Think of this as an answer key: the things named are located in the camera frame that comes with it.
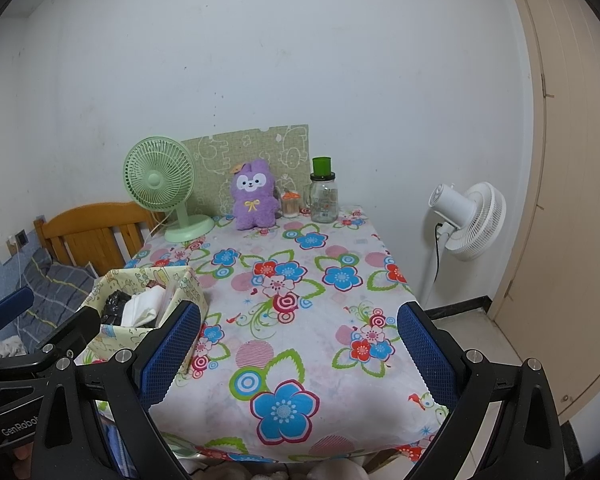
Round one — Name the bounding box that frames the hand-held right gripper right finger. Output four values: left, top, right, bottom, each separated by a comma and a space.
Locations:
396, 301, 566, 480

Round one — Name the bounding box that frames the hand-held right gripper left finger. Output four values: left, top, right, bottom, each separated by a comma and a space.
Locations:
30, 300, 202, 480

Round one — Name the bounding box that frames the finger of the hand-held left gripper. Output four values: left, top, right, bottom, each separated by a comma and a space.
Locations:
0, 287, 35, 358
27, 304, 103, 361

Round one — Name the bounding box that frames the black plastic bundle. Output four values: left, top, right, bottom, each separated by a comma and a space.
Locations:
100, 290, 133, 326

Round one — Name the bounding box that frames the yellow printed fabric storage box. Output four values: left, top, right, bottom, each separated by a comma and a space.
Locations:
77, 265, 212, 376

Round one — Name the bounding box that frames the person's left hand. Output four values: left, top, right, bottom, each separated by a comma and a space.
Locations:
11, 442, 35, 480

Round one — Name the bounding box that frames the grey plaid pillow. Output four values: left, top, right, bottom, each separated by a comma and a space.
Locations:
10, 247, 101, 356

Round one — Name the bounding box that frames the floral tablecloth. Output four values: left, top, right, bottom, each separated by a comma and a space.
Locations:
75, 207, 453, 463

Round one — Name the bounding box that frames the blue checkered bed sheet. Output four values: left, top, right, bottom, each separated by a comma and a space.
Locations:
95, 402, 136, 478

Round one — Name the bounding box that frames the wooden bed headboard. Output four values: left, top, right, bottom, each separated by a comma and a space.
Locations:
34, 202, 168, 278

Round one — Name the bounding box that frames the white standing fan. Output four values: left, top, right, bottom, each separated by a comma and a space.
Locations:
420, 181, 507, 306

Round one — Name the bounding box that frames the purple plush toy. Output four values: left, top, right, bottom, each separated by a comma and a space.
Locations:
230, 158, 281, 231

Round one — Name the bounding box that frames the green desk fan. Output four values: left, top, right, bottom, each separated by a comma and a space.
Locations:
123, 136, 215, 243

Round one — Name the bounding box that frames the glass jar with green lid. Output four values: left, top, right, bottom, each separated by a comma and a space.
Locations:
304, 157, 341, 224

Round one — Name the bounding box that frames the small orange-lid toothpick jar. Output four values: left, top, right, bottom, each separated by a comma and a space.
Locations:
280, 190, 302, 219

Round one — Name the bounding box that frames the green patterned board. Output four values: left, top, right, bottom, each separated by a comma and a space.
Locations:
181, 124, 311, 218

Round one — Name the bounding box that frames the beige door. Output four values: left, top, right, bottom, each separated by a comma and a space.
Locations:
490, 0, 600, 421

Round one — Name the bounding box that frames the wall socket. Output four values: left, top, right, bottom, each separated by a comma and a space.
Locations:
7, 230, 31, 256

